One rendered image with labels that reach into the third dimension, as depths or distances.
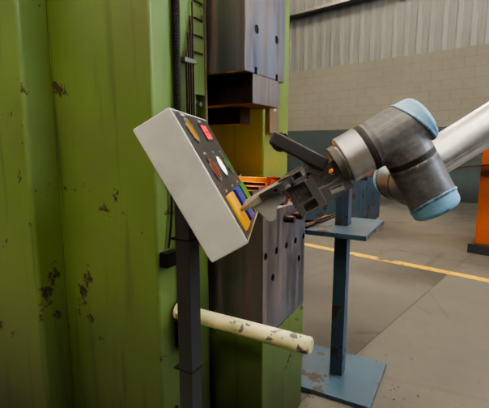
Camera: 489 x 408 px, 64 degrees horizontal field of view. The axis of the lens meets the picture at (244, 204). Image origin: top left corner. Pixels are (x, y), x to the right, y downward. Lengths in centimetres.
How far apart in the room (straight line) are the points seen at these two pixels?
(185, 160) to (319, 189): 25
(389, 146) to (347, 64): 926
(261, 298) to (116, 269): 48
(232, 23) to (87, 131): 57
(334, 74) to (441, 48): 237
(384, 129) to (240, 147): 108
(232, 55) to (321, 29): 924
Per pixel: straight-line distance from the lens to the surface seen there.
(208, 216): 71
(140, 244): 121
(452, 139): 94
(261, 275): 133
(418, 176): 76
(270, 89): 143
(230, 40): 133
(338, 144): 73
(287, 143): 73
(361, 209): 513
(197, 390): 105
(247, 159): 172
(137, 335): 134
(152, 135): 72
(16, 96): 144
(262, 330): 111
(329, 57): 1024
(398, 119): 74
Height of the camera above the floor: 113
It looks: 9 degrees down
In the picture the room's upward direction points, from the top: straight up
